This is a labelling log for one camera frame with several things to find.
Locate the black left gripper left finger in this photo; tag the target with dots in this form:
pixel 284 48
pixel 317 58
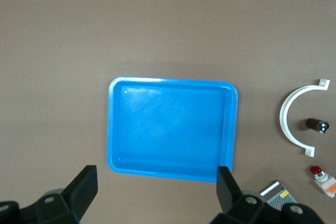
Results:
pixel 84 187

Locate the brown table cover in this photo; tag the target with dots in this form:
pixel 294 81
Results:
pixel 168 24

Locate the metal mesh power supply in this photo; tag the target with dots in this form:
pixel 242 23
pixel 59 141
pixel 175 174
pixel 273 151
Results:
pixel 278 195

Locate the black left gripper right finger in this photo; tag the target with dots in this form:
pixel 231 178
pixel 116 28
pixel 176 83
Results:
pixel 227 190

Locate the large white pipe clamp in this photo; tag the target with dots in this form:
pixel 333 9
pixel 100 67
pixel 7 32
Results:
pixel 283 119

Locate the small black knob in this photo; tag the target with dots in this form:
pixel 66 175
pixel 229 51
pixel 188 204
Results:
pixel 315 125

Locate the blue plastic tray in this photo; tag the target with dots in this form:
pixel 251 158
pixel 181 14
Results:
pixel 170 129

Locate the orange white red indicator light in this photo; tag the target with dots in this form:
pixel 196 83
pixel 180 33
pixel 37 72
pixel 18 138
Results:
pixel 325 182

